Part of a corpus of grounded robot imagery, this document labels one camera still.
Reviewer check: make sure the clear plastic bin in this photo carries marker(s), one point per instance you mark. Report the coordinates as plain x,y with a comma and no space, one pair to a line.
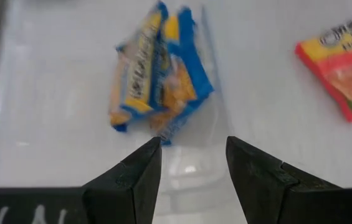
219,124

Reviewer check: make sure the blue soy sauce ramen pack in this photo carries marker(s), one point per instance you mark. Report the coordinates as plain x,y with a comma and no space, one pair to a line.
185,77
138,68

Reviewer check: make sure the roast beef ramen noodle pack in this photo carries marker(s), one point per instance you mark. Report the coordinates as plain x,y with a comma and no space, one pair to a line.
344,71

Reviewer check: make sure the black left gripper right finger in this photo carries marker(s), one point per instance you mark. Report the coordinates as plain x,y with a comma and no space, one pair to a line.
266,193

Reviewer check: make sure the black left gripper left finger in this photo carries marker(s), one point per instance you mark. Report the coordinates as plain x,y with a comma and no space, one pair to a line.
126,193

